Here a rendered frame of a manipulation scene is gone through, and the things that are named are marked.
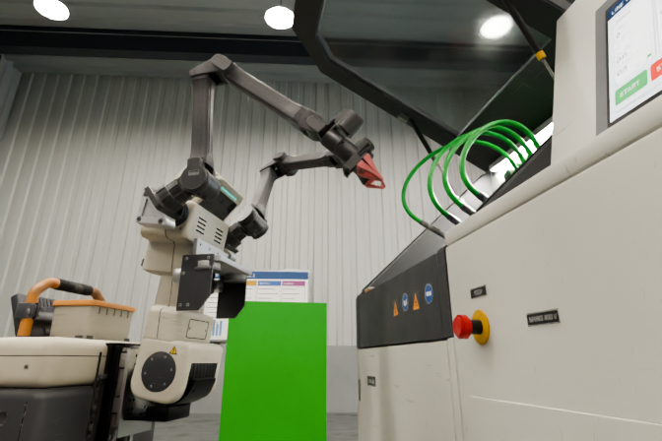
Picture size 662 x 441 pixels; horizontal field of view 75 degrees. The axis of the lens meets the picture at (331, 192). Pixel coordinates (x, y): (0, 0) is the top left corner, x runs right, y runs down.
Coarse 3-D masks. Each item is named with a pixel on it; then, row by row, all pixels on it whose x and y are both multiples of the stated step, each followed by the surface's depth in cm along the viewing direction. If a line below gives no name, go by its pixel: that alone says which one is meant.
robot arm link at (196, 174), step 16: (208, 64) 136; (192, 80) 136; (208, 80) 135; (224, 80) 139; (208, 96) 134; (192, 112) 133; (208, 112) 132; (192, 128) 130; (208, 128) 130; (192, 144) 128; (208, 144) 129; (192, 160) 124; (208, 160) 127; (192, 176) 122; (208, 176) 122; (192, 192) 123
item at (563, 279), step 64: (576, 0) 102; (576, 64) 94; (576, 128) 87; (576, 192) 49; (640, 192) 41; (448, 256) 79; (512, 256) 60; (576, 256) 48; (640, 256) 40; (512, 320) 59; (576, 320) 48; (640, 320) 40; (512, 384) 58; (576, 384) 47; (640, 384) 40
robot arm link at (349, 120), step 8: (344, 112) 123; (352, 112) 122; (312, 120) 122; (320, 120) 121; (336, 120) 123; (344, 120) 121; (352, 120) 121; (360, 120) 122; (312, 128) 121; (320, 128) 121; (328, 128) 123; (344, 128) 121; (352, 128) 121; (360, 128) 124; (320, 136) 123; (352, 136) 123
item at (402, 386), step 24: (360, 360) 134; (384, 360) 111; (408, 360) 95; (432, 360) 83; (360, 384) 132; (384, 384) 110; (408, 384) 94; (432, 384) 82; (384, 408) 109; (408, 408) 93; (432, 408) 82; (384, 432) 107; (408, 432) 93; (432, 432) 81
